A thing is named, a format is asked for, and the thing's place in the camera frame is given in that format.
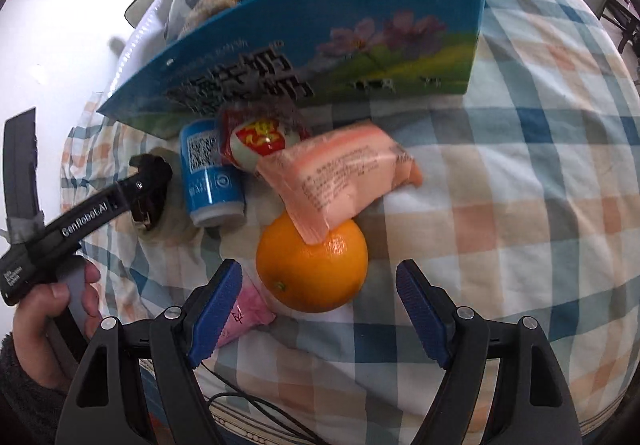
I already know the black cable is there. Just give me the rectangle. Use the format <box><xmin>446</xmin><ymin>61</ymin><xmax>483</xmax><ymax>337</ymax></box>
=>
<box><xmin>192</xmin><ymin>358</ymin><xmax>331</xmax><ymax>445</ymax></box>

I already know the pink candy wrapper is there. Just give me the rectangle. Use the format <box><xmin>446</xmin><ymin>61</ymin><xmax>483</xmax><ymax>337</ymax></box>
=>
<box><xmin>216</xmin><ymin>275</ymin><xmax>277</xmax><ymax>349</ymax></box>

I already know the blue QR code can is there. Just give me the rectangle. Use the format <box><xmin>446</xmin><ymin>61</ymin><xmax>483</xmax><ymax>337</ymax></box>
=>
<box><xmin>180</xmin><ymin>119</ymin><xmax>245</xmax><ymax>228</ymax></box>

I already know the salmon pink snack packet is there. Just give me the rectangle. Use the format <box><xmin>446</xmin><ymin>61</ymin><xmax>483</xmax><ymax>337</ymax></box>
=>
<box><xmin>257</xmin><ymin>121</ymin><xmax>423</xmax><ymax>245</ymax></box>

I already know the red white snack packet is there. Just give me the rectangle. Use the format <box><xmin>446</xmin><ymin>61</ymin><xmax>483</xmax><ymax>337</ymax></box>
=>
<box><xmin>219</xmin><ymin>107</ymin><xmax>311</xmax><ymax>174</ymax></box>

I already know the person's left hand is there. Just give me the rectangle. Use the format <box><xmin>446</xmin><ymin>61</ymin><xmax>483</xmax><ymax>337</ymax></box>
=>
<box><xmin>13</xmin><ymin>261</ymin><xmax>102</xmax><ymax>392</ymax></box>

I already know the orange fruit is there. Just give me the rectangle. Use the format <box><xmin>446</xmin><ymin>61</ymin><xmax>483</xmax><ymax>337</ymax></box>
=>
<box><xmin>256</xmin><ymin>213</ymin><xmax>369</xmax><ymax>313</ymax></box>

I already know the blue milk carton box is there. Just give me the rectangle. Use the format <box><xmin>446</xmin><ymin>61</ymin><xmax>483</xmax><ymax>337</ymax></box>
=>
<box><xmin>100</xmin><ymin>0</ymin><xmax>485</xmax><ymax>139</ymax></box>

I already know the plaid tablecloth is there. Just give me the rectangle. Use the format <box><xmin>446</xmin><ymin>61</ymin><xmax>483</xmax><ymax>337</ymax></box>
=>
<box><xmin>58</xmin><ymin>0</ymin><xmax>640</xmax><ymax>445</ymax></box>

